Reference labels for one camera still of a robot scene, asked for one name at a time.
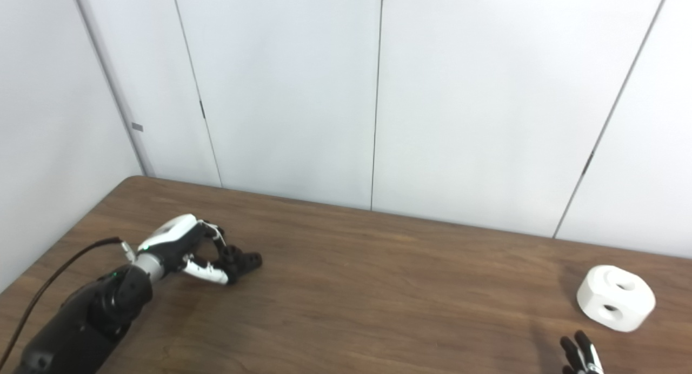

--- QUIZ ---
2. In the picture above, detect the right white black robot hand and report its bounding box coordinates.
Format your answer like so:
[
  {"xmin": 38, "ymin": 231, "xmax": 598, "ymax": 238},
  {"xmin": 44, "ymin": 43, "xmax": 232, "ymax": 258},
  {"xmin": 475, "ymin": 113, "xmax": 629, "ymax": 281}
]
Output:
[{"xmin": 560, "ymin": 331, "xmax": 605, "ymax": 374}]

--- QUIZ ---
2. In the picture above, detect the round white plastic piece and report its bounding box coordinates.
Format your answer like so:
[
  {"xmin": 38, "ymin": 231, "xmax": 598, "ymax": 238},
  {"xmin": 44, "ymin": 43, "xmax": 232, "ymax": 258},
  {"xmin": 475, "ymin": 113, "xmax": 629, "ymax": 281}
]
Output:
[{"xmin": 576, "ymin": 265, "xmax": 656, "ymax": 332}]

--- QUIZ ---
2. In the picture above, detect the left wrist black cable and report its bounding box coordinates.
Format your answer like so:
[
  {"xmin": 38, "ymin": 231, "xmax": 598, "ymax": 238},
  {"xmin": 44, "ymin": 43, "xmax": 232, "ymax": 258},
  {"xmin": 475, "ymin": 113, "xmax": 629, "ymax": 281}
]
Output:
[{"xmin": 0, "ymin": 237, "xmax": 136, "ymax": 367}]

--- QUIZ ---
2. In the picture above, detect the black flanged holder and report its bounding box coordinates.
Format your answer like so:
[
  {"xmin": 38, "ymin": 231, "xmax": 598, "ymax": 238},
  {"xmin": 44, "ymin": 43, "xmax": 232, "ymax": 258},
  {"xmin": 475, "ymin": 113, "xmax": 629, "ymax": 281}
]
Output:
[{"xmin": 219, "ymin": 245, "xmax": 263, "ymax": 282}]

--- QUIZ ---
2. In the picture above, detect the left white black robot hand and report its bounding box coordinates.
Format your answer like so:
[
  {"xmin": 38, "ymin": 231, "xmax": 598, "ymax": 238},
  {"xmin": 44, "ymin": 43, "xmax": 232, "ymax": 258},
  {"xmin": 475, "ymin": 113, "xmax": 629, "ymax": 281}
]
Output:
[{"xmin": 138, "ymin": 213, "xmax": 241, "ymax": 285}]

